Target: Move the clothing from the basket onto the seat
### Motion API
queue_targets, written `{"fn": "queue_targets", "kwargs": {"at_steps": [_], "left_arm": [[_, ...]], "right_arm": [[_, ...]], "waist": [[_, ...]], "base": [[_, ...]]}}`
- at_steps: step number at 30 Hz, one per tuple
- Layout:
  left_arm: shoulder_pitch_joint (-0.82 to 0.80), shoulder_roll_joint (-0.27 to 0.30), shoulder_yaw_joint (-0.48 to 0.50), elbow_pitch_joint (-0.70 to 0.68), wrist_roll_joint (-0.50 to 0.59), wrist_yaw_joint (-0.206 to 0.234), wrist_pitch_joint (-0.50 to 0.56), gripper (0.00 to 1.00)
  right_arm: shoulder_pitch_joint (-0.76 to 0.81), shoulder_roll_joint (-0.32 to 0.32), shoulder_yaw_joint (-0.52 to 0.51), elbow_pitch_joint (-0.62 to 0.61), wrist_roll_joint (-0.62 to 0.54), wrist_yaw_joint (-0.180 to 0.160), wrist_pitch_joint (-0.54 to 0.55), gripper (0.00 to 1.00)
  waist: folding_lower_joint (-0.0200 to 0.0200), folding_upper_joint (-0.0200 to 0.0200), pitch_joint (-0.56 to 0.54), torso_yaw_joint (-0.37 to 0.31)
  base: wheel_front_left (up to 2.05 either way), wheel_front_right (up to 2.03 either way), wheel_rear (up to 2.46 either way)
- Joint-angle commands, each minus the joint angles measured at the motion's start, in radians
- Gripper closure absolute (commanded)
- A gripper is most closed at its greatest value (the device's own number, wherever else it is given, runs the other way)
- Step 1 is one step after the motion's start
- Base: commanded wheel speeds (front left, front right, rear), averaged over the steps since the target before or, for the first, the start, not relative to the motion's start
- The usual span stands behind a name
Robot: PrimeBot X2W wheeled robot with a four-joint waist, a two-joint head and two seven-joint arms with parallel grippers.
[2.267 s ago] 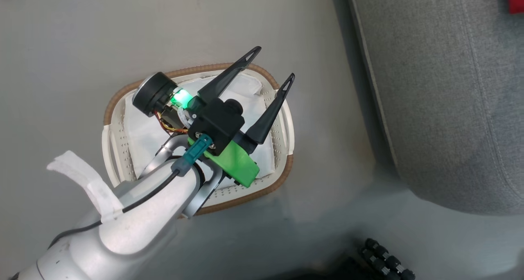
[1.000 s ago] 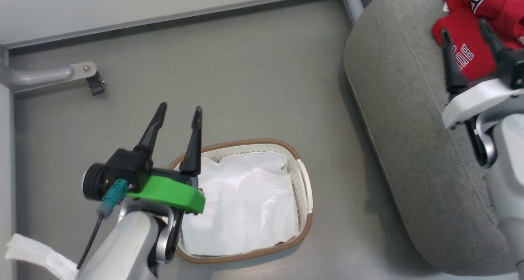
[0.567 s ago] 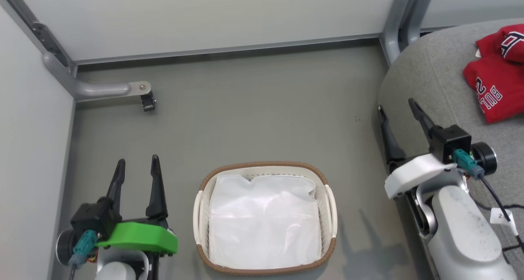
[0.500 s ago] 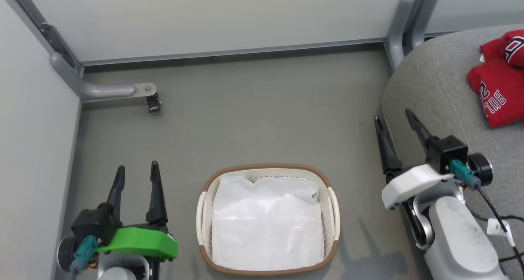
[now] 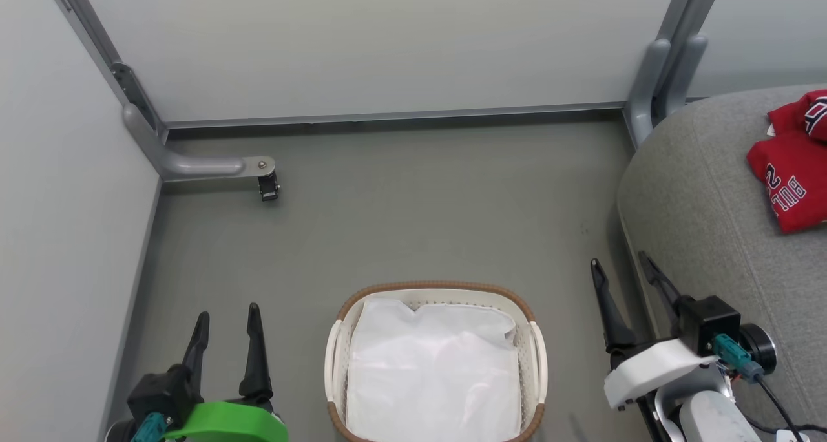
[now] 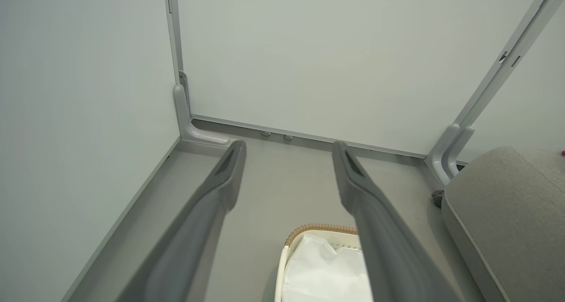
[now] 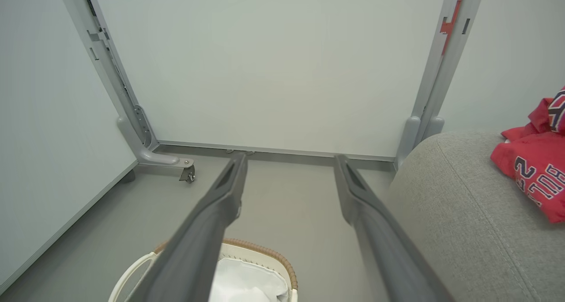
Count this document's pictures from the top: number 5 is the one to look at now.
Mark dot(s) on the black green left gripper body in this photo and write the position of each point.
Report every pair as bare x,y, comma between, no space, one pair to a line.
219,422

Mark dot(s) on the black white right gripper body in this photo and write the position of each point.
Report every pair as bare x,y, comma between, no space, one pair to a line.
659,368

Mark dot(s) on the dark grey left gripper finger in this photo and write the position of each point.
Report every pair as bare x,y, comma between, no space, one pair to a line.
197,351
255,364

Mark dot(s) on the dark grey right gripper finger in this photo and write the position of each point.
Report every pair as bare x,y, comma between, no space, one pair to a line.
660,287
610,319

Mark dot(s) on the red garment white lettering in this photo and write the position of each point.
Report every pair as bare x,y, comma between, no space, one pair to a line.
775,148

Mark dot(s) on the white laundry basket brown rim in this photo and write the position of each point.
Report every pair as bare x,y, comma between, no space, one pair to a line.
536,364

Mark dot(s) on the grey fabric sofa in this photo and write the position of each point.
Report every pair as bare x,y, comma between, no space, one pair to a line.
704,222

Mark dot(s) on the white mesh jersey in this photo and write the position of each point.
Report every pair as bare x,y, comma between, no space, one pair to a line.
433,371

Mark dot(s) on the black caster wheel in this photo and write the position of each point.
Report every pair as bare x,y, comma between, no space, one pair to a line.
268,187

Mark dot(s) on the grey metal partition leg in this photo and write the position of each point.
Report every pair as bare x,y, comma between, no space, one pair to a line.
646,86
194,166

